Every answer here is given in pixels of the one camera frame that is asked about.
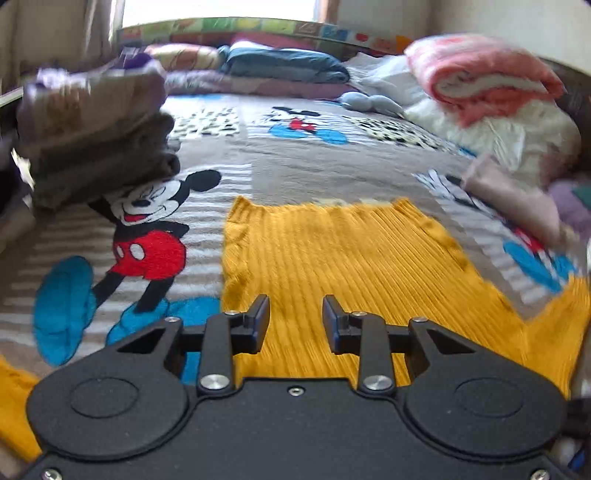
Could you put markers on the folded blue quilt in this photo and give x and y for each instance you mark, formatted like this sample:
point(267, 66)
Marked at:
point(286, 64)

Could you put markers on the yellow knit sweater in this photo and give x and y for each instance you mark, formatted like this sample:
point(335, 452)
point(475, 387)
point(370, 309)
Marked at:
point(346, 258)

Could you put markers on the folded pink towel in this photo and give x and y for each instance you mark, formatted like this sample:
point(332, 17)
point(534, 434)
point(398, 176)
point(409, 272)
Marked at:
point(512, 198)

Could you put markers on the cartoon printed blanket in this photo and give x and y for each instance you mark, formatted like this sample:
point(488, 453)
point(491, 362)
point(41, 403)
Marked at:
point(277, 157)

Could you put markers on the yellow cartoon pillow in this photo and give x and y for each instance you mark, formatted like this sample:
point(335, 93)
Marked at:
point(184, 57)

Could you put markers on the dark red pillow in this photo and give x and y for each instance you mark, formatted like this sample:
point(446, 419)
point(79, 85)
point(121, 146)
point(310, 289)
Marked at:
point(277, 40)

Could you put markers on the light blue plush toy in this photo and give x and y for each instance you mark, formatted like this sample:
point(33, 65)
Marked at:
point(364, 101)

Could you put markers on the purple and grey clothes stack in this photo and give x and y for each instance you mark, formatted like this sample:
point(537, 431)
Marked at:
point(101, 129)

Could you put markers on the coral pink quilt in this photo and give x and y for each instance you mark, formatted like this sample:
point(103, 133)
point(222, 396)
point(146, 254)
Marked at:
point(485, 69)

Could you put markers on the cream quilt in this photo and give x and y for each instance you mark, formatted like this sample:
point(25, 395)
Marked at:
point(531, 134)

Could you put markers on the white pillow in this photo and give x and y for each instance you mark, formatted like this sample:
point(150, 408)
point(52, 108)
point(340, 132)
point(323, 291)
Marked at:
point(383, 74)

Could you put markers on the pale curtain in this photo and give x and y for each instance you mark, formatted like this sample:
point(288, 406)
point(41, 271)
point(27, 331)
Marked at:
point(104, 23)

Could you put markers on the colourful picture headboard mat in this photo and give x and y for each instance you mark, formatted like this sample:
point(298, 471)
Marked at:
point(323, 32)

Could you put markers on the bright window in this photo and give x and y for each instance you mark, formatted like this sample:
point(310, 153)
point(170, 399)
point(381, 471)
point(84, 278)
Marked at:
point(207, 9)

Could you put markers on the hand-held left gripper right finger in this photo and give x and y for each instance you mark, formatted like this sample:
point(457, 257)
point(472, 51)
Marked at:
point(332, 327)

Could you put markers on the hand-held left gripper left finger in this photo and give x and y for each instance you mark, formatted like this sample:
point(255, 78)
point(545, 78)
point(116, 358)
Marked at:
point(261, 323)

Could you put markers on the purple cushion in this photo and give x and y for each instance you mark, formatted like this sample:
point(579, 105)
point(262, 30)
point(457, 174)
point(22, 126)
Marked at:
point(572, 203)

